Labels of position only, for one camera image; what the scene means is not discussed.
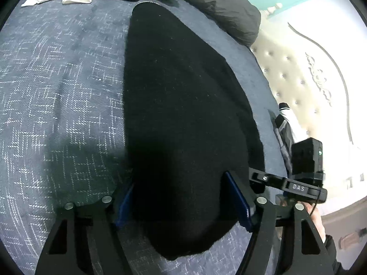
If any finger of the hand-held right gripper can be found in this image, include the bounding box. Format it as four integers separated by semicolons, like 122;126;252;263
249;168;288;192

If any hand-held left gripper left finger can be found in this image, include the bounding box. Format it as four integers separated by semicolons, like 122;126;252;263
36;183;135;275

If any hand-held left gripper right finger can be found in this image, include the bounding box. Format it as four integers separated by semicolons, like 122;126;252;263
224;171;336;275

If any black sweater with white trim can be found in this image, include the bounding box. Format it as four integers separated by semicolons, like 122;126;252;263
123;1;266;261

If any person's right forearm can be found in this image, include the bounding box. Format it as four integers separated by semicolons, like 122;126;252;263
323;235;354;275

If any person's right hand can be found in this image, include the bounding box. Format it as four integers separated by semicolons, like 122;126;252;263
305;204;327;245

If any black and white jacket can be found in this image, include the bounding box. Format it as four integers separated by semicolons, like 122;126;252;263
272;102;309;178

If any cream tufted headboard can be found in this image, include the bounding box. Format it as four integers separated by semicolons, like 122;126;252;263
249;4;367;215

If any blue patterned bedspread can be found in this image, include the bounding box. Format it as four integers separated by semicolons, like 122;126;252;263
0;0;290;275

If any white bedpost finial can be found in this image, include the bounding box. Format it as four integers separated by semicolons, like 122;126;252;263
262;2;283;16

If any dark grey duvet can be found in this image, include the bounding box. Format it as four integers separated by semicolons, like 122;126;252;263
183;0;262;48

